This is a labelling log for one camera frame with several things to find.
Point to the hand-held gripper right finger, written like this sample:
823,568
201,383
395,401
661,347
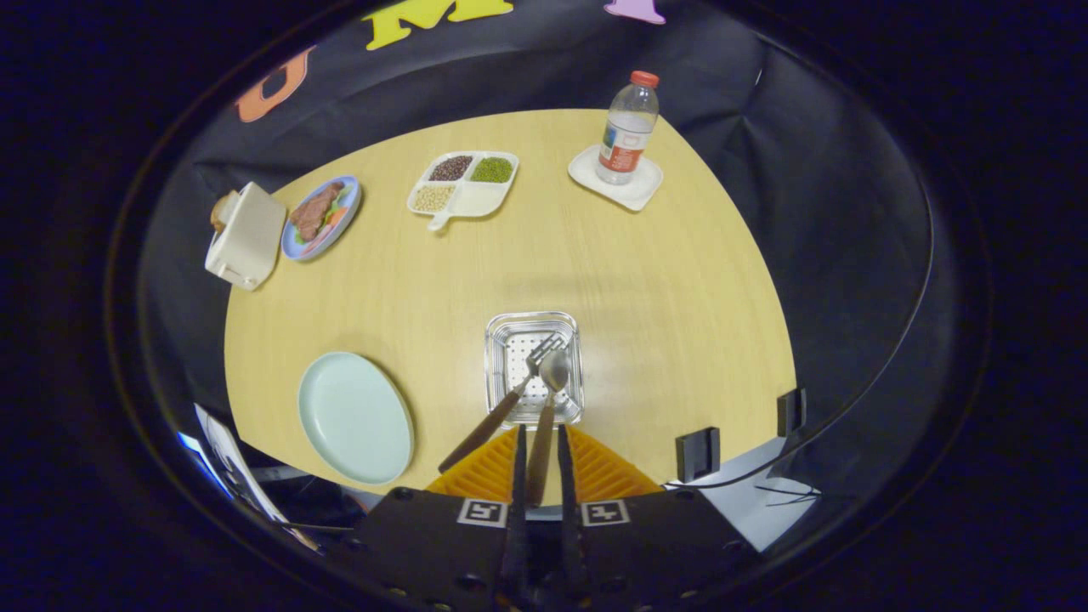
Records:
567,484

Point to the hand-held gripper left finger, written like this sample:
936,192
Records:
520,484

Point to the black table clamp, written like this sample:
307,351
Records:
790,412
698,455

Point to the perforated metal basket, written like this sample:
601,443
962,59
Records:
510,340

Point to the pale green plate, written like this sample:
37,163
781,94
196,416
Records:
353,416

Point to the white divided dish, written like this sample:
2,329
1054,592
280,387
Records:
476,200

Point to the white side stand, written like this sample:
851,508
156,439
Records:
225,450

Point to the white square coaster tray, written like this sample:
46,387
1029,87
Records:
633,194

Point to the pile of pale soybeans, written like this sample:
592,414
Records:
433,198

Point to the pile of green beans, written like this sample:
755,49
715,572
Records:
493,170

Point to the pile of red beans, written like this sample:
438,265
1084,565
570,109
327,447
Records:
450,167

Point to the blue plate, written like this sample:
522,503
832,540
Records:
351,200

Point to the brown steak slice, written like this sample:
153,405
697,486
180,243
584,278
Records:
313,211

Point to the clear water bottle red cap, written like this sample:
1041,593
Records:
627,127

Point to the black backdrop cloth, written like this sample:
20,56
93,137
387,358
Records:
850,255

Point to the white toaster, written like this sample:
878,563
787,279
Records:
246,238

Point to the toasted bread slice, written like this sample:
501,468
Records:
223,211

